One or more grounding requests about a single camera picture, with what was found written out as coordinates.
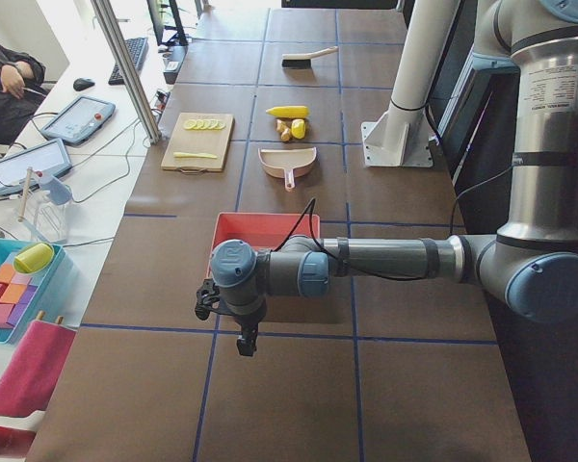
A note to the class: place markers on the white handled black brush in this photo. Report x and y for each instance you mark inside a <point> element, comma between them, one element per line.
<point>304,60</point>

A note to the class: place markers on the yellow plastic cup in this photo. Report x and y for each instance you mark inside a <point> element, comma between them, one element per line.
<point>33,258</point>

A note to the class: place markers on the black keyboard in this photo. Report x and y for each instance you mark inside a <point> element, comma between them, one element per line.
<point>137,50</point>

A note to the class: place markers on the teach pendant tablet near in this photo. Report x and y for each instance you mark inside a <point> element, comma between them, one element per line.
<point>50,157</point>

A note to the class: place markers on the teal tray of blocks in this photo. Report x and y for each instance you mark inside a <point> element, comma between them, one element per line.
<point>23,296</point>

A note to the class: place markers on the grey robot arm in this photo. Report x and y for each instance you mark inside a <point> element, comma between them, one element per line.
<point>530,263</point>

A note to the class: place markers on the teach pendant tablet far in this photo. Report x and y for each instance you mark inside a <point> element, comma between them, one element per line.
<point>78,121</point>

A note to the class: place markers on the lemon slice one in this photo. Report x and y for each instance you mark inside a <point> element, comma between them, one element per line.
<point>190,124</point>

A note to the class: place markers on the red rolled cloth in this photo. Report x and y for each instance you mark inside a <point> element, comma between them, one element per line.
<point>27,384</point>

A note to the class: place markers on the beige plastic dustpan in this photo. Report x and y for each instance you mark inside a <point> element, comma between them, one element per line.
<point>288,164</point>

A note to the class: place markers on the aluminium frame post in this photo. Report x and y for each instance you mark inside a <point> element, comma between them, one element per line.
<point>113,35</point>

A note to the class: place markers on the blue plastic cup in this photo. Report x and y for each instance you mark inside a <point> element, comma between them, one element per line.
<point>58,192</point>

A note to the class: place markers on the wooden cutting board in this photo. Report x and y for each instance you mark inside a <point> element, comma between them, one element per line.
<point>198,150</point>

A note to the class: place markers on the teach pendant tablet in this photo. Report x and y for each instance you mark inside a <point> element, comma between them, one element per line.
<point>50,157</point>
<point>78,121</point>

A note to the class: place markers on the clear plastic container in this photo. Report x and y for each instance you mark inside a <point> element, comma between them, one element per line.
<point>48,220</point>

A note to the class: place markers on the yellow toy corn cob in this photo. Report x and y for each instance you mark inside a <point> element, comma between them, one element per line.
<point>291,111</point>

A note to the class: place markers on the black computer mouse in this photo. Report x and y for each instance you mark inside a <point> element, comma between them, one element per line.
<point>81,84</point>

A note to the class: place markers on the seated person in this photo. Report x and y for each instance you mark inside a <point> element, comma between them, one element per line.
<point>21,91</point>

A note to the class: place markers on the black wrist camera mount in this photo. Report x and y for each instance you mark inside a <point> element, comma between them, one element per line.
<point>209,301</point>

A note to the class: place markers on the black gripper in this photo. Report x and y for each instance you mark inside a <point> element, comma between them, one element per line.
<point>247,322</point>

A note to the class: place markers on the white camera pole mount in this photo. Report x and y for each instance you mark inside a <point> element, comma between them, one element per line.
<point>400,137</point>

